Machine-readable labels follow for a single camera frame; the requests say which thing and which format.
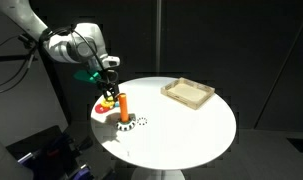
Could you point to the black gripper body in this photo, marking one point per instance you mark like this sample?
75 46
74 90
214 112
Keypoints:
107 81

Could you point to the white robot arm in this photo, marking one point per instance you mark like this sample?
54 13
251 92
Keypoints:
64 46

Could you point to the orange stacking peg stand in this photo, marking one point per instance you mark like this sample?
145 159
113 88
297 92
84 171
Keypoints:
124 106

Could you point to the black equipment stand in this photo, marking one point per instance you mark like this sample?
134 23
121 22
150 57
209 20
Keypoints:
57 153

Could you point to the wooden tray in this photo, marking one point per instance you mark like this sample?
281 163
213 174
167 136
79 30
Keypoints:
186 91

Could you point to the white table pedestal base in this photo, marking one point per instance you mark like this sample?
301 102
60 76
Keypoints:
157 175

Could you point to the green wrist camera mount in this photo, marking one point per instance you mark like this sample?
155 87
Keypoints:
86 76

